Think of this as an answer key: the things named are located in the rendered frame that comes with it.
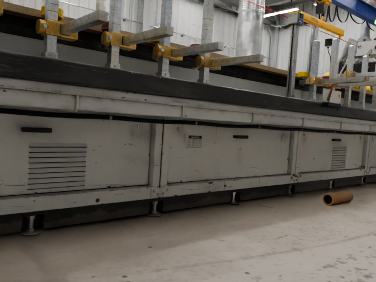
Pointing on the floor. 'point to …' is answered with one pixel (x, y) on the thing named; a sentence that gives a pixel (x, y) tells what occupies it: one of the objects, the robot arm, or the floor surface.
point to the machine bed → (157, 148)
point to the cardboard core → (337, 197)
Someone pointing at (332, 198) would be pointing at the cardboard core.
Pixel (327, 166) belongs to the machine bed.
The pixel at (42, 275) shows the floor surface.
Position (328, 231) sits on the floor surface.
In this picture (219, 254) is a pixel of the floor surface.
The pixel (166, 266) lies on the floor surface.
